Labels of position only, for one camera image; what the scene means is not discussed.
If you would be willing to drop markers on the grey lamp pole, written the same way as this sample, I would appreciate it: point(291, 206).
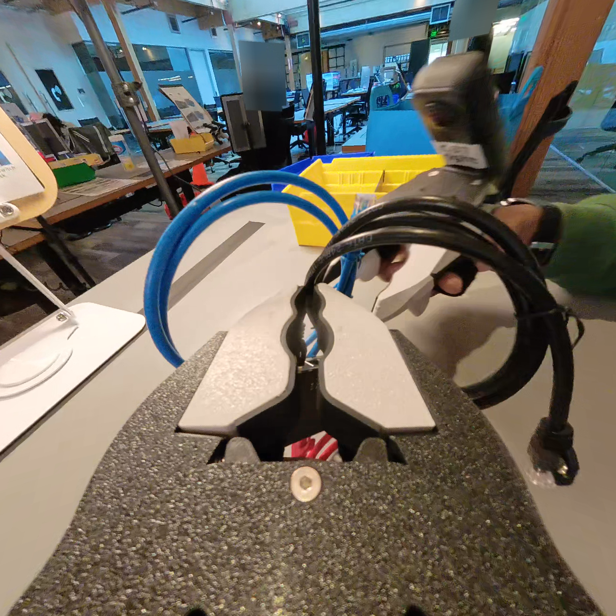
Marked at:
point(130, 96)

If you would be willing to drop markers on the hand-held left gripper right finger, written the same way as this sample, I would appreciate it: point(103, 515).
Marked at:
point(375, 380)

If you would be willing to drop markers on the small printed sign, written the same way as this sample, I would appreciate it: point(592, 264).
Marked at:
point(185, 106)

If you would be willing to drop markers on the black wristwatch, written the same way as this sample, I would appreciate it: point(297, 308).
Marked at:
point(551, 231)

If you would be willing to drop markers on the large yellow plastic bin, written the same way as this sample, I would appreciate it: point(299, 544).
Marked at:
point(327, 226)

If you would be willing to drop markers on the long wooden workbench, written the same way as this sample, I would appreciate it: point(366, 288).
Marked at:
point(120, 183)

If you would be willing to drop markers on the black metal pole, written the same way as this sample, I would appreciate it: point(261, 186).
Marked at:
point(315, 72)

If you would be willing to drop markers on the white sheet stand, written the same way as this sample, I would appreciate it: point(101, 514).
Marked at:
point(96, 332)

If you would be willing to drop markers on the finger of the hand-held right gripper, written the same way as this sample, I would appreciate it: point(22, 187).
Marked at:
point(414, 293)

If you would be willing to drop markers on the green plastic bin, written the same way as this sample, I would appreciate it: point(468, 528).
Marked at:
point(72, 174)

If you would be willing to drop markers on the wooden post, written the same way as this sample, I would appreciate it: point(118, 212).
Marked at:
point(563, 72)

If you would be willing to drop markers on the blue plastic bin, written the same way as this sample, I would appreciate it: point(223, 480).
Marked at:
point(293, 168)

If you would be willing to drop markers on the person's right hand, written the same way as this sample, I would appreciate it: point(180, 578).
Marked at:
point(519, 221)

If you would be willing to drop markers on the black computer monitor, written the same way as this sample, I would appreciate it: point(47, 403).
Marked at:
point(243, 122)

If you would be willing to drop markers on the orange traffic cone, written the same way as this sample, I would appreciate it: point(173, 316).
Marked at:
point(202, 177)

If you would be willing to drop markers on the small yellow plastic bin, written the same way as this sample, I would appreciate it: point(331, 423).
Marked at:
point(192, 143)

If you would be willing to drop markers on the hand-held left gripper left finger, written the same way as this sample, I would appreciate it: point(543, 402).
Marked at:
point(240, 380)

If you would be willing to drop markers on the printed instruction sheet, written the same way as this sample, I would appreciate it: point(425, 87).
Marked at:
point(17, 173)

